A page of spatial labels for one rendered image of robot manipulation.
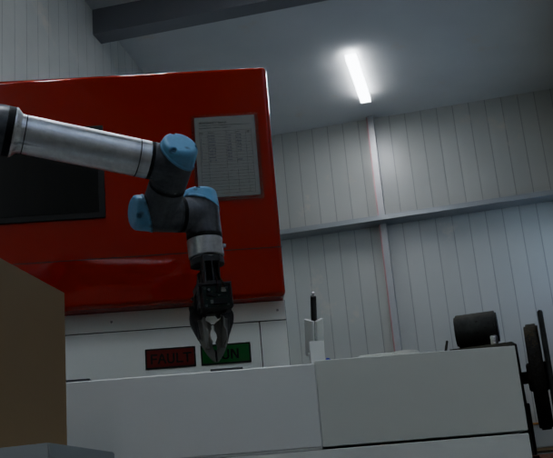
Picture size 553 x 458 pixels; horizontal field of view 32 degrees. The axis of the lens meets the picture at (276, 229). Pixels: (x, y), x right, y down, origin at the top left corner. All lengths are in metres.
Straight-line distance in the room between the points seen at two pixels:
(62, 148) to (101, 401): 0.50
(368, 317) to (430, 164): 2.07
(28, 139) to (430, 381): 0.85
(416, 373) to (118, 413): 0.51
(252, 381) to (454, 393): 0.34
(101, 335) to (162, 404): 0.70
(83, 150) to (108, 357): 0.62
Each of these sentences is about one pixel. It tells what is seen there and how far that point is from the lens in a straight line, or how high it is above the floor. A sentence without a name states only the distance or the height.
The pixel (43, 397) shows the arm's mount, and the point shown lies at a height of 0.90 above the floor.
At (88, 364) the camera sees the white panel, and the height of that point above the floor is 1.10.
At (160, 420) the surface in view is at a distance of 1.64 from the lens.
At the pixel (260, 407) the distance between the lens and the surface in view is 1.64.
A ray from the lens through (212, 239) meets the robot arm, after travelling 1.98.
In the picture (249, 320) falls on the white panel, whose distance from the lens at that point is 2.30.
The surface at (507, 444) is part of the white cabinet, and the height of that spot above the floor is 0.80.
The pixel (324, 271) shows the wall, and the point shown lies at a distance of 11.84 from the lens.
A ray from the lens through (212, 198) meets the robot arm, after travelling 2.02.
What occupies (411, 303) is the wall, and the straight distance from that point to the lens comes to 11.61.
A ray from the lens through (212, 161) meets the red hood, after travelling 2.36.
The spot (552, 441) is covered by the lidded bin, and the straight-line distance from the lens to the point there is 10.77.
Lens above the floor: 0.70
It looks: 17 degrees up
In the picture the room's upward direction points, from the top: 5 degrees counter-clockwise
